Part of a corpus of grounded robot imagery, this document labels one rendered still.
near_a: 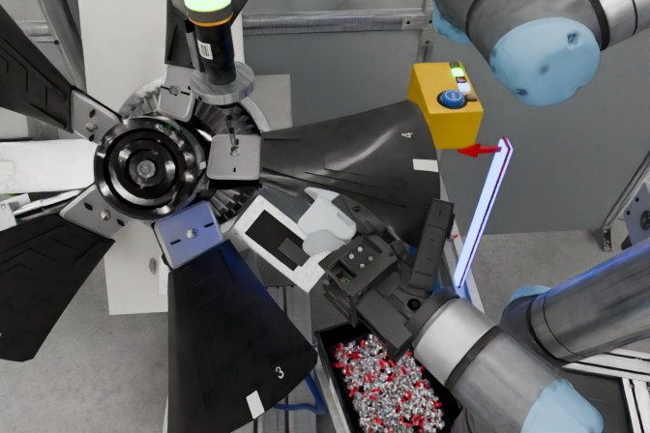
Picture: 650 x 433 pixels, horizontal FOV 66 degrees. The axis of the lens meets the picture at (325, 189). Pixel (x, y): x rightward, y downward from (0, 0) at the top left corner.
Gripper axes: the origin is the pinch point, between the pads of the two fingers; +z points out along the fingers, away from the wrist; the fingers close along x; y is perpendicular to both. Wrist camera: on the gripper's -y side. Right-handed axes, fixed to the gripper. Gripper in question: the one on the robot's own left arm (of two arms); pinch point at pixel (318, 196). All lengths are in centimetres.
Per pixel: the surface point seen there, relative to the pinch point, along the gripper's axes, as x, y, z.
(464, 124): 17.6, -37.6, 5.9
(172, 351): 10.8, 23.3, 1.6
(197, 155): -6.0, 8.7, 10.5
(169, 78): -7.8, 4.7, 23.0
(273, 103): 35, -27, 54
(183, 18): -19.8, 3.8, 13.8
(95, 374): 113, 51, 70
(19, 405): 110, 73, 76
